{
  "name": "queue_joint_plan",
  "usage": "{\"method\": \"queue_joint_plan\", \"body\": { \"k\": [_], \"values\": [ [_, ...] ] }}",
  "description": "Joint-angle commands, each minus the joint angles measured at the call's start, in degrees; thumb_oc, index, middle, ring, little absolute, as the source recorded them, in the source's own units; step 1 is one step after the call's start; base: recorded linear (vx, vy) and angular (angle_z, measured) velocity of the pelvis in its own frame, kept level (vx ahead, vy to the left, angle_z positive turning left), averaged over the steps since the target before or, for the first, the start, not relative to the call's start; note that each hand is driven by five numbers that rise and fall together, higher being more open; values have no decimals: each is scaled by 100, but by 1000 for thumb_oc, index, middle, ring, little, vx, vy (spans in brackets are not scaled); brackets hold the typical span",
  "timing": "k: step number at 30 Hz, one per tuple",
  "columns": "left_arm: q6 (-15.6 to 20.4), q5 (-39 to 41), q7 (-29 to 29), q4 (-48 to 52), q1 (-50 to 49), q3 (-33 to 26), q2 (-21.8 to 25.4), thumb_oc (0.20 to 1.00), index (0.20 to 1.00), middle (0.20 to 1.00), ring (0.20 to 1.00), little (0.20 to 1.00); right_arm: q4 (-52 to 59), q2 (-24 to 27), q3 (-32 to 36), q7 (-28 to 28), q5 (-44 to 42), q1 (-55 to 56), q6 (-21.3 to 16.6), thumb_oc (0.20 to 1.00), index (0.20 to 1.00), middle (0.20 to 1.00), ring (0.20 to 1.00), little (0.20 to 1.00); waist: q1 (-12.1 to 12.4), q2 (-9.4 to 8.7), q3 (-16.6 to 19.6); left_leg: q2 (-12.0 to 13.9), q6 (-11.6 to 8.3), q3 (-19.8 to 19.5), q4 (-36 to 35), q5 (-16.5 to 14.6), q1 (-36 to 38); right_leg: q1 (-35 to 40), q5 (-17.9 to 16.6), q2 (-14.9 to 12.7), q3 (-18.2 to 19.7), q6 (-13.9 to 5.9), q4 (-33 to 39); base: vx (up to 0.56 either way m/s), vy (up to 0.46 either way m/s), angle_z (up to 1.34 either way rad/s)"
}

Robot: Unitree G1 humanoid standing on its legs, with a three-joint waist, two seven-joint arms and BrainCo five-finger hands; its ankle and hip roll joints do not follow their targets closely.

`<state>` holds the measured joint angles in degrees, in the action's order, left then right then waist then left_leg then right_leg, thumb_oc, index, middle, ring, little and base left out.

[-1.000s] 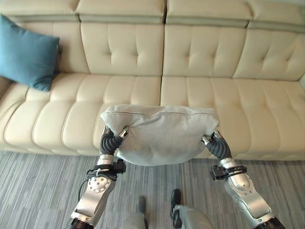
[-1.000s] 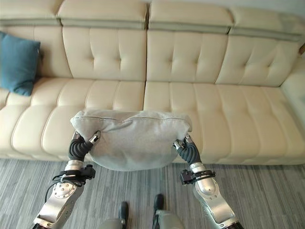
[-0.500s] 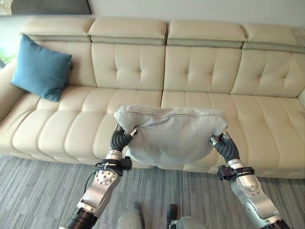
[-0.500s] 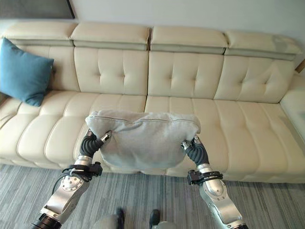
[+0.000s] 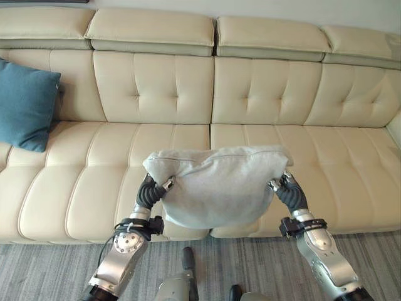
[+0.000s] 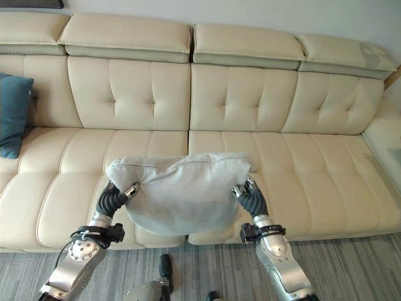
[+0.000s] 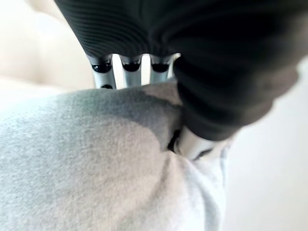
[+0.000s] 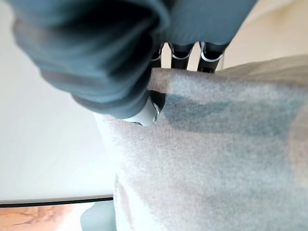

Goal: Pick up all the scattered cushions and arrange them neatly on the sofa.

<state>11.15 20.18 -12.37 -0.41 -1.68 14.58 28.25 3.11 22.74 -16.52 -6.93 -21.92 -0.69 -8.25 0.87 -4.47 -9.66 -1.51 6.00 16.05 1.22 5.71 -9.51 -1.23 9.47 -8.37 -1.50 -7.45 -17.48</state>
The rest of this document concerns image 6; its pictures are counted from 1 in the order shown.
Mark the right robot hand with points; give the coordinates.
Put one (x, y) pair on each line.
(254, 200)

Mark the light grey cushion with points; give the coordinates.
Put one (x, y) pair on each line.
(180, 191)

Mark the cream leather sofa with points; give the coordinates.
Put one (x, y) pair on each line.
(219, 103)

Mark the dark robot foot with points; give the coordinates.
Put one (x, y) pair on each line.
(213, 296)

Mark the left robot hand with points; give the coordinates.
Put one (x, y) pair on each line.
(109, 200)

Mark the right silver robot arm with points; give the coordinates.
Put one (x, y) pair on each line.
(279, 257)

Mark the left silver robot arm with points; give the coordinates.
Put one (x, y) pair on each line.
(78, 254)

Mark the silver robot leg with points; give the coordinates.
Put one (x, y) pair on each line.
(153, 287)

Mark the teal cushion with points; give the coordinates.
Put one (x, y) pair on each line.
(12, 114)

